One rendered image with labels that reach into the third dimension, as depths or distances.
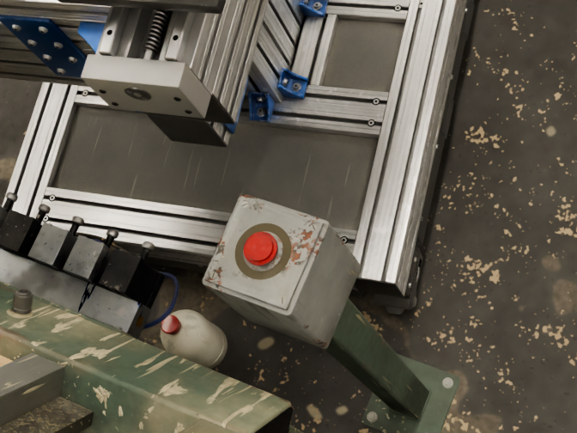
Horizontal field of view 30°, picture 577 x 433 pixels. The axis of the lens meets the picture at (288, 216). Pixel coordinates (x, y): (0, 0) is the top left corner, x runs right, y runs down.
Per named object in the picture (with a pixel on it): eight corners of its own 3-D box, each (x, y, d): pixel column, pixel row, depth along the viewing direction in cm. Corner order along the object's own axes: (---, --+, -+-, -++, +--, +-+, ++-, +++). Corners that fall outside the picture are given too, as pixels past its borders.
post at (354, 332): (431, 392, 206) (335, 280, 139) (419, 421, 205) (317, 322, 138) (402, 381, 209) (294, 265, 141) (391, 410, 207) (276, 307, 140)
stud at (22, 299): (34, 313, 139) (37, 292, 139) (21, 318, 137) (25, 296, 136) (20, 307, 140) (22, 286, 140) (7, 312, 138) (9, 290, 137)
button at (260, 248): (286, 242, 123) (281, 236, 122) (272, 274, 123) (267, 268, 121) (256, 232, 125) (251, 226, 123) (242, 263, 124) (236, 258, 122)
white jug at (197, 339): (236, 333, 222) (202, 308, 204) (216, 378, 220) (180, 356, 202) (196, 318, 226) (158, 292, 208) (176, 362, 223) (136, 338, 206)
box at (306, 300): (364, 266, 138) (329, 219, 122) (329, 352, 136) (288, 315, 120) (282, 239, 143) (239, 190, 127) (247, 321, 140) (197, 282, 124)
